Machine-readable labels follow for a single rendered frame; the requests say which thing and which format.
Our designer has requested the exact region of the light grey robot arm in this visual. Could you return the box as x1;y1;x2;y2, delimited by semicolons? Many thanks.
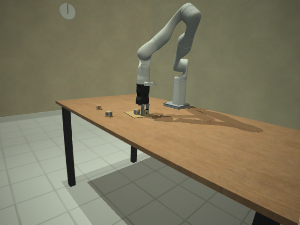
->
137;3;201;105

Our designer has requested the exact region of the tan flat mat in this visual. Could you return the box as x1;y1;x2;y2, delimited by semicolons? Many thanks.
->
124;111;155;118

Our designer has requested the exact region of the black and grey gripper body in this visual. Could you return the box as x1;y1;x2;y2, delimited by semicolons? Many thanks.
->
136;75;157;105

